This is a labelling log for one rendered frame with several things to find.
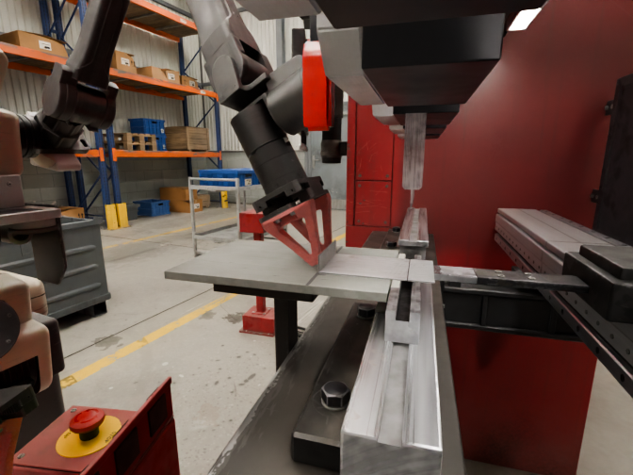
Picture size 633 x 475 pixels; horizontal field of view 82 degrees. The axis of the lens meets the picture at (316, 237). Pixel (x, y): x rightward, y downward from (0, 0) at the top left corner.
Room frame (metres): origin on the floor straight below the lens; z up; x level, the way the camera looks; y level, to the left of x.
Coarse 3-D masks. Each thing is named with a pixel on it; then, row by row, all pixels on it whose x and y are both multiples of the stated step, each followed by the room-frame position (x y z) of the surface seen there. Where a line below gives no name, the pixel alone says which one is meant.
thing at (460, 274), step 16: (576, 256) 0.40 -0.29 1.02; (592, 256) 0.37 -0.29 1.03; (608, 256) 0.35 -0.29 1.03; (624, 256) 0.35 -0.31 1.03; (448, 272) 0.39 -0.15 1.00; (464, 272) 0.39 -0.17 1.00; (480, 272) 0.39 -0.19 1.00; (496, 272) 0.39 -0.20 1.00; (512, 272) 0.39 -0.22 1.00; (528, 272) 0.39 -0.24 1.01; (576, 272) 0.38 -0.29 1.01; (592, 272) 0.35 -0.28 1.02; (608, 272) 0.34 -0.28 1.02; (624, 272) 0.32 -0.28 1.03; (544, 288) 0.36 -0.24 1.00; (560, 288) 0.36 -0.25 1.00; (576, 288) 0.35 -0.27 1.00; (592, 288) 0.34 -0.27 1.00; (608, 288) 0.31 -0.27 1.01; (624, 288) 0.31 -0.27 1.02; (592, 304) 0.34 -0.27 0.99; (608, 304) 0.31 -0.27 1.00; (624, 304) 0.30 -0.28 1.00; (608, 320) 0.31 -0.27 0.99; (624, 320) 0.30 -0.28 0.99
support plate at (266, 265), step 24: (240, 240) 0.57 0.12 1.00; (192, 264) 0.44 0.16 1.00; (216, 264) 0.44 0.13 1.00; (240, 264) 0.44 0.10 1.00; (264, 264) 0.44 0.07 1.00; (288, 264) 0.44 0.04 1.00; (264, 288) 0.38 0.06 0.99; (288, 288) 0.37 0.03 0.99; (312, 288) 0.36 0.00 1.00; (336, 288) 0.36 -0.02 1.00; (360, 288) 0.35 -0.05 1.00; (384, 288) 0.35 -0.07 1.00
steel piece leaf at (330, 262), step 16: (320, 256) 0.41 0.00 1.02; (336, 256) 0.47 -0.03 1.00; (352, 256) 0.47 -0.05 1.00; (368, 256) 0.47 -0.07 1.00; (320, 272) 0.40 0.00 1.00; (336, 272) 0.40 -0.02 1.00; (352, 272) 0.40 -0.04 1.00; (368, 272) 0.40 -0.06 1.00; (384, 272) 0.40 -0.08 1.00; (400, 272) 0.40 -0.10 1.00
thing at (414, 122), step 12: (408, 120) 0.38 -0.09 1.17; (420, 120) 0.37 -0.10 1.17; (408, 132) 0.38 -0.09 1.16; (420, 132) 0.37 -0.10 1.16; (408, 144) 0.38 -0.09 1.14; (420, 144) 0.37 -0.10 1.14; (408, 156) 0.38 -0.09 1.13; (420, 156) 0.37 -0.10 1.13; (408, 168) 0.38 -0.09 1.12; (420, 168) 0.37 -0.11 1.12; (408, 180) 0.38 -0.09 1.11; (420, 180) 0.37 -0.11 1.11
